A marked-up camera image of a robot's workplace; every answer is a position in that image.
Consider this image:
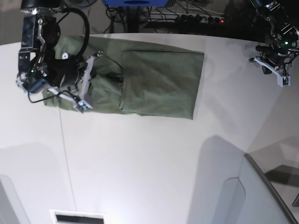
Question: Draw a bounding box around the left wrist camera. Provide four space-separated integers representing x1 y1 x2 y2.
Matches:
277 75 291 87

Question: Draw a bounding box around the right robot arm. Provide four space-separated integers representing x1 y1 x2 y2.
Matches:
16 0 103 112

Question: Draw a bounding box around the green t-shirt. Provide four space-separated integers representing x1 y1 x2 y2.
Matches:
42 35 205 121

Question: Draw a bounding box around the blue box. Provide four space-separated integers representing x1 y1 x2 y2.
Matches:
104 0 168 7

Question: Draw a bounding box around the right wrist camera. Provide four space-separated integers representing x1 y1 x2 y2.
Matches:
74 94 93 113

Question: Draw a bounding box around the black power strip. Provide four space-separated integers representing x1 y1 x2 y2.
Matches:
140 12 226 25

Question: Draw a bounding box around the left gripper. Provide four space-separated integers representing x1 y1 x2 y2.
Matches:
249 45 293 76

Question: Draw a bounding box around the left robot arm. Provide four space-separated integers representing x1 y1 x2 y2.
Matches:
249 0 299 79

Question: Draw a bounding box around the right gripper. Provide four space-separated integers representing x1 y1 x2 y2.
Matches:
45 50 103 105

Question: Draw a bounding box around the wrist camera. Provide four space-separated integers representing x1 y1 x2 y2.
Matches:
277 75 291 87
74 94 93 113

